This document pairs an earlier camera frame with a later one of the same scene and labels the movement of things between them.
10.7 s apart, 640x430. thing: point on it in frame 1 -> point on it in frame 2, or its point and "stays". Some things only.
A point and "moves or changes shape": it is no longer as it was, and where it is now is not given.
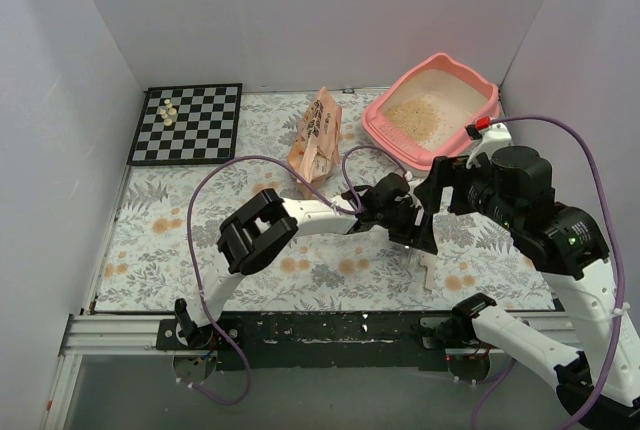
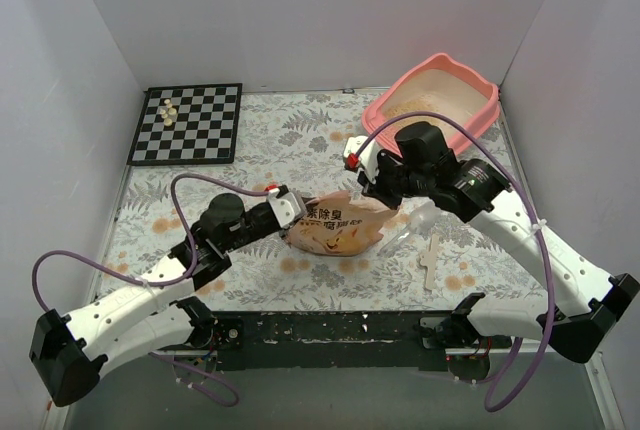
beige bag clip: x=429 y=261 stays
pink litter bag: x=316 y=148 moves or changes shape
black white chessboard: x=204 y=128 stays
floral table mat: x=163 y=249 stays
